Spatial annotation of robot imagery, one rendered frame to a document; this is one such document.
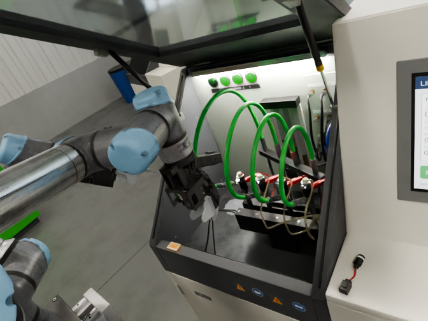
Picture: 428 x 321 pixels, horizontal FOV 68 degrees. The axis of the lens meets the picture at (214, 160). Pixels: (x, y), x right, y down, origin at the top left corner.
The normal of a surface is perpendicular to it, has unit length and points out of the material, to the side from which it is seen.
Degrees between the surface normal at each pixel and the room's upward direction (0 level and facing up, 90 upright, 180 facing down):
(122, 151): 90
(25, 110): 90
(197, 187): 90
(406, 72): 76
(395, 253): 0
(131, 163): 90
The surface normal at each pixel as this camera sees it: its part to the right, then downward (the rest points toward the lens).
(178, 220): 0.79, 0.05
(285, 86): -0.52, 0.58
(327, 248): -0.59, -0.20
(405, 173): -0.59, 0.37
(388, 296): -0.32, -0.81
